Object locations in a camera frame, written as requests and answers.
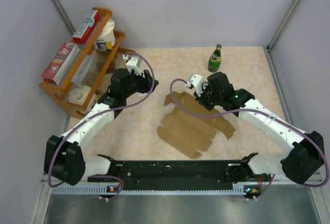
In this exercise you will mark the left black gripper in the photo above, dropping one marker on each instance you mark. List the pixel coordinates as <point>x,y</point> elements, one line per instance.
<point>146,82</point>

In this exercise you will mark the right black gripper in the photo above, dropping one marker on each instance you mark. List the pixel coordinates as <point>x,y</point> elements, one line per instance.
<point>200,99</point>

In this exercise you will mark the brown cardboard box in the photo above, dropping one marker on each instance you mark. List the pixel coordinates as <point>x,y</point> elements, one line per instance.
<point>192,136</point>

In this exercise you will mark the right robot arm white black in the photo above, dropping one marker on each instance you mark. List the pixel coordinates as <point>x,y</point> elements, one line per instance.
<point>300,157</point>

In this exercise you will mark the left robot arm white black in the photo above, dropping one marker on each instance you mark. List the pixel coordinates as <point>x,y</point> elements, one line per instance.
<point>64,159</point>

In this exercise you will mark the red white box upper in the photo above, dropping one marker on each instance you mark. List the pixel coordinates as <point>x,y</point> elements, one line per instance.
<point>86,27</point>

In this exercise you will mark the red white box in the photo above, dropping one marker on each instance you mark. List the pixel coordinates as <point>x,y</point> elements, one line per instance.
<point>86,27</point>
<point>61,62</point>

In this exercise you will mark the red white box lower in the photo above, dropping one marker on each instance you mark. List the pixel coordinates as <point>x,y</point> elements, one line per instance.
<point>61,62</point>

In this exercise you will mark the green glass bottle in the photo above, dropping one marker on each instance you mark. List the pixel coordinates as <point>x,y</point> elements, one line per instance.
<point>214,61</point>

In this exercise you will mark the white paper bag upper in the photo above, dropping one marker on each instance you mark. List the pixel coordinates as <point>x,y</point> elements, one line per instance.
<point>106,39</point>

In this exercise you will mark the white paper bag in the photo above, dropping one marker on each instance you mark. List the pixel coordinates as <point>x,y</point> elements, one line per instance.
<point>106,39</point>
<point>79,95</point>

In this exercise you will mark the orange wooden shelf rack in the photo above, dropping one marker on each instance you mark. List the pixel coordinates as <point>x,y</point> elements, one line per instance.
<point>90,67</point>

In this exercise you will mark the white paper bag lower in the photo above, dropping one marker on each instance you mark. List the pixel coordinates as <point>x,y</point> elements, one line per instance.
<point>79,95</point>

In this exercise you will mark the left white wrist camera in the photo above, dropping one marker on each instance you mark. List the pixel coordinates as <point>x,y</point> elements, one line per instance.
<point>133,63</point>

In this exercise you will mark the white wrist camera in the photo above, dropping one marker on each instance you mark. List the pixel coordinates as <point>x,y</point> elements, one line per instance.
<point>198,83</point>
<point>133,63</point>

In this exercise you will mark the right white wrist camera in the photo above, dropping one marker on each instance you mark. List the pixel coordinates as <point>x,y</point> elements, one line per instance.
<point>198,83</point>

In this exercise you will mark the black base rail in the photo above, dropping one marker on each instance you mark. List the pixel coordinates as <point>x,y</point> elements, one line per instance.
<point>183,175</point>

